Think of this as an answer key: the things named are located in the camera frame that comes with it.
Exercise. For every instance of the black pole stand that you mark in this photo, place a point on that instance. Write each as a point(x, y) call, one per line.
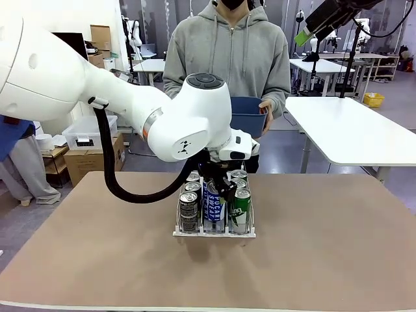
point(350, 65)

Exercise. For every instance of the wooden shelf desk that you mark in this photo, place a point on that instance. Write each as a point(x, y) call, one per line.
point(383, 70)

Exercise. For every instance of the blue plastic bin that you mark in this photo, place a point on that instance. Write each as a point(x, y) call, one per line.
point(247, 120)

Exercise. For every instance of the person's right forearm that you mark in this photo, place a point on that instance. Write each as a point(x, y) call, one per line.
point(170, 86)

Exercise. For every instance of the person's left forearm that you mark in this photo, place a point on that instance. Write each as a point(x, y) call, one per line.
point(276, 94)

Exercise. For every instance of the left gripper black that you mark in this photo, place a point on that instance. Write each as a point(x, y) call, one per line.
point(214, 169)

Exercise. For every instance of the white background table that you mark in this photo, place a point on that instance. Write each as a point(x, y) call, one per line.
point(312, 65)
point(149, 65)

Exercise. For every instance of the large cardboard box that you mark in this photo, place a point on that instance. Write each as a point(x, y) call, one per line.
point(84, 165)

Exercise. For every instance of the black computer monitor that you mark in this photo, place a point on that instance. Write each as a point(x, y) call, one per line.
point(76, 45)

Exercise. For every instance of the black face mask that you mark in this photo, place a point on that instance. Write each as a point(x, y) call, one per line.
point(234, 3)

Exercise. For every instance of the yellow plastic basket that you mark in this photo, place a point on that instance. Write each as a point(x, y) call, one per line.
point(373, 100)

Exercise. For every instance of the clear plastic storage box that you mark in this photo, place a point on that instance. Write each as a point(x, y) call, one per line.
point(70, 133)

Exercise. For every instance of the person in grey hoodie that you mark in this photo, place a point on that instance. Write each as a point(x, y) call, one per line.
point(227, 48)

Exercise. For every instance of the blue Pocari Sweat can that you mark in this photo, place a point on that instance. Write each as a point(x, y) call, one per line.
point(213, 209)

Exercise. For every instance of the white clear can dispenser rack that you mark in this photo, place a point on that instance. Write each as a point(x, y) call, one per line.
point(214, 234)

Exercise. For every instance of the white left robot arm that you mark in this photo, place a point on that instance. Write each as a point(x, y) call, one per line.
point(65, 81)

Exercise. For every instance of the person's left hand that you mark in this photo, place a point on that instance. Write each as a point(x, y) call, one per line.
point(269, 112)

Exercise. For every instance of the large white table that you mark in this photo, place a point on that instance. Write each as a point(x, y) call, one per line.
point(351, 130)

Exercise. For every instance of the white paper roll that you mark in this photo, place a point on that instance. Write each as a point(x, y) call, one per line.
point(44, 143)

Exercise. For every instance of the cardboard box on shelf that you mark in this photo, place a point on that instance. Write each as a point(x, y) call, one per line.
point(100, 37)

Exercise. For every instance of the grey laptop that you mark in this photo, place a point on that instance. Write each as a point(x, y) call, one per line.
point(148, 51)

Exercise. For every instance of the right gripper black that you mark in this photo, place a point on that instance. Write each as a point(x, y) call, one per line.
point(331, 14)

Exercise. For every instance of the bystander in grey trousers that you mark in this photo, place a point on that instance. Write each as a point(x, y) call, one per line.
point(29, 169)

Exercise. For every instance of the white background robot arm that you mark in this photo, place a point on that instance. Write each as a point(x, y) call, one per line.
point(138, 35)
point(325, 42)

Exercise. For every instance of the small white bin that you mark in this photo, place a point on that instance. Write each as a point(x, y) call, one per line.
point(109, 64)

